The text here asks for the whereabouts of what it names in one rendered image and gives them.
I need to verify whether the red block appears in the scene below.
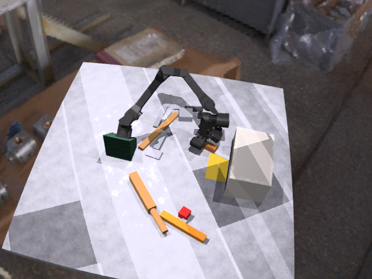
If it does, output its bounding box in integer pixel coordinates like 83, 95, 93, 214
178, 206, 191, 220

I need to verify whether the black screwdriver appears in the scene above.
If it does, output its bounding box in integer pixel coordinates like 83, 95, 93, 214
185, 106, 203, 112

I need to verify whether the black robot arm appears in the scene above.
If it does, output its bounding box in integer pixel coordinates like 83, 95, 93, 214
116, 65, 230, 143

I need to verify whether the orange bar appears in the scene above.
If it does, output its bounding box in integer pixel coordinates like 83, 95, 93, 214
138, 112, 179, 150
160, 210, 207, 243

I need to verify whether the orange block with cylindrical handle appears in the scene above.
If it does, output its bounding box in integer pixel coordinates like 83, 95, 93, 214
128, 171, 168, 234

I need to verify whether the brown cylinder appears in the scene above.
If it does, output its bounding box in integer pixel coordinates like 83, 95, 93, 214
203, 141, 230, 161

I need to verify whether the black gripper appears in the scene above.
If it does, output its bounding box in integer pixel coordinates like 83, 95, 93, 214
189, 120, 218, 150

